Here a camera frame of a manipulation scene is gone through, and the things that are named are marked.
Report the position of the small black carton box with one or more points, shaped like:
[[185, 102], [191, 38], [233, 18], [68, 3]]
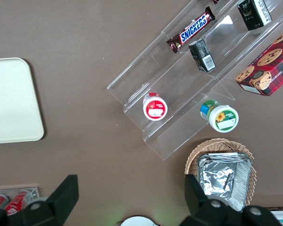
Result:
[[202, 56], [253, 14]]

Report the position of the Snickers chocolate bar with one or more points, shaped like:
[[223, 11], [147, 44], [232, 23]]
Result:
[[215, 1], [191, 29]]

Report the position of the clear acrylic tiered shelf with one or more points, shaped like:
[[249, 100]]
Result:
[[174, 94]]

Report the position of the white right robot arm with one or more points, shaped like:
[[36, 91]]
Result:
[[139, 221]]

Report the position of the red lid yogurt cup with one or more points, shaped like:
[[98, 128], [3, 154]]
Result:
[[155, 108]]

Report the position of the red tartan cookie box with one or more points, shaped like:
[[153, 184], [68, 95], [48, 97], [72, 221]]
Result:
[[268, 66]]

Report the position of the clear acrylic bottle rack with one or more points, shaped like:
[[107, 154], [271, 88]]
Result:
[[34, 193]]

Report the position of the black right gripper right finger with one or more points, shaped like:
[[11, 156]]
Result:
[[198, 197]]

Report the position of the foil-wrapped food pack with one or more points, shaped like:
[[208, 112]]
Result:
[[241, 179], [217, 179]]

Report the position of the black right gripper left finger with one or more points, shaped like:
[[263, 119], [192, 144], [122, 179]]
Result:
[[61, 197]]

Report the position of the light wicker basket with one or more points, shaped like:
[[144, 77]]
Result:
[[195, 155]]

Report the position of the green lid yogurt cup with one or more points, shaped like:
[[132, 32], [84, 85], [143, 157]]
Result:
[[222, 117]]

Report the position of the beige plastic tray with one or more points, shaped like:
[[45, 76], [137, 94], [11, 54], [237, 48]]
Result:
[[14, 101]]

